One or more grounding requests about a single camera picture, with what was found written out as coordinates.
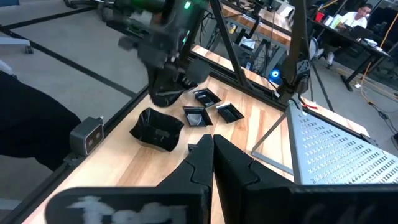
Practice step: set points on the red tape strip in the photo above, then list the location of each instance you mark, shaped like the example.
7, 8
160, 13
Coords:
309, 106

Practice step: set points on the wooden neighbour table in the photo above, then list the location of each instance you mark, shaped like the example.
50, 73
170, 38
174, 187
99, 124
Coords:
264, 29

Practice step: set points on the grey perforated metal shelf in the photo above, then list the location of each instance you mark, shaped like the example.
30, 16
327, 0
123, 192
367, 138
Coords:
335, 155

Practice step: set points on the black office desk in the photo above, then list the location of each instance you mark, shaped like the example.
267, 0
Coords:
357, 43

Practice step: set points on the grey depth camera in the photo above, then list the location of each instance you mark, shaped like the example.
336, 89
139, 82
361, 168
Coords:
87, 137

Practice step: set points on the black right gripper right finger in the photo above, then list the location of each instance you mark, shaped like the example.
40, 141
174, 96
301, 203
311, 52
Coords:
295, 205

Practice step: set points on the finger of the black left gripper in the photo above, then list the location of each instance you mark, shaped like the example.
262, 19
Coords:
160, 82
182, 85

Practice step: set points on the small black square plate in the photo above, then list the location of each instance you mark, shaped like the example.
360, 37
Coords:
206, 99
230, 113
196, 118

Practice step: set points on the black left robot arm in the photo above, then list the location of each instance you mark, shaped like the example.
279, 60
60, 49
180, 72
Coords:
174, 18

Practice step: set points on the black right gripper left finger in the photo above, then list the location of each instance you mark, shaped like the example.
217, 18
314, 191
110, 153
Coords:
140, 205

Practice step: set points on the person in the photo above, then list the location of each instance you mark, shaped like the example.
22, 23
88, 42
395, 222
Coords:
353, 19
31, 124

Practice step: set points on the black aluminium rig frame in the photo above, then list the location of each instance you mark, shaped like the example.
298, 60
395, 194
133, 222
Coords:
230, 46

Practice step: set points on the grey metal table frame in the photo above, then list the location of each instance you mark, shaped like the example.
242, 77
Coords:
15, 42

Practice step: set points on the blue glowing light device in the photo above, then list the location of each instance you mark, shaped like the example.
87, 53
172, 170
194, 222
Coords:
275, 74

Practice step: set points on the red cup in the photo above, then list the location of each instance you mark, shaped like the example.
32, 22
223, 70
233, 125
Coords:
319, 16

